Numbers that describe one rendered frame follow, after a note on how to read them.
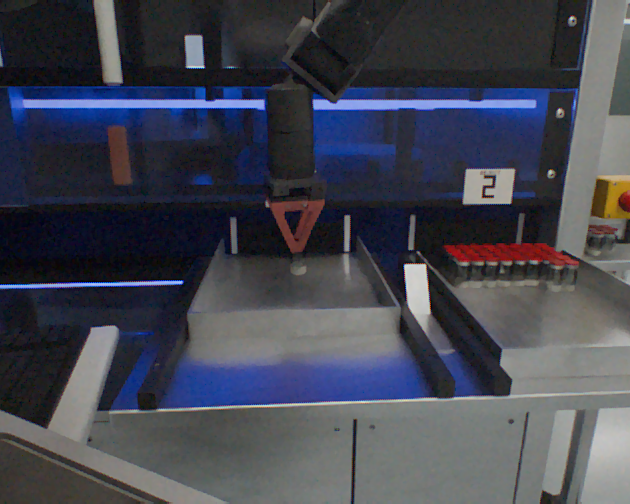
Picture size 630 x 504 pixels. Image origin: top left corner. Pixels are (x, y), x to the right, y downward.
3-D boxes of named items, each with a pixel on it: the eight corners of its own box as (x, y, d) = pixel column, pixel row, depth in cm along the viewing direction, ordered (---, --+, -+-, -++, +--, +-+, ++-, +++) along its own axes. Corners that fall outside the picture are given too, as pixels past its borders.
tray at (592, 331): (414, 270, 82) (416, 251, 80) (560, 268, 83) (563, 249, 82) (498, 379, 49) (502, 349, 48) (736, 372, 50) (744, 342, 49)
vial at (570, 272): (555, 287, 74) (560, 259, 72) (569, 287, 74) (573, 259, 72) (563, 292, 71) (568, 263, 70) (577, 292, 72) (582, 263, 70)
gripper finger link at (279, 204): (314, 238, 67) (312, 172, 64) (326, 255, 60) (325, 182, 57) (266, 242, 66) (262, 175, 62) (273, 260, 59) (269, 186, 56)
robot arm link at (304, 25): (305, 13, 52) (365, 64, 54) (296, 24, 63) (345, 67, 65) (243, 104, 54) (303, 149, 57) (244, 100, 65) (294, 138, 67)
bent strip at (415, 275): (401, 303, 68) (404, 264, 66) (422, 302, 68) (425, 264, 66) (429, 351, 55) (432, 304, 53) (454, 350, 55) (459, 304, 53)
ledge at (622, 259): (544, 249, 100) (546, 241, 100) (603, 248, 101) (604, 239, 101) (584, 271, 87) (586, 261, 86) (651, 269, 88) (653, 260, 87)
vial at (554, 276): (541, 287, 73) (545, 259, 72) (555, 287, 73) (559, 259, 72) (548, 293, 71) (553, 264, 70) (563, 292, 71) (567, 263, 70)
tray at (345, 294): (222, 255, 90) (221, 237, 89) (358, 253, 91) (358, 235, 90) (189, 339, 57) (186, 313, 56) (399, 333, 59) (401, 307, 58)
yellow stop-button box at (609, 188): (579, 211, 90) (585, 173, 88) (615, 211, 91) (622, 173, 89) (605, 220, 83) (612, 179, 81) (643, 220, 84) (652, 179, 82)
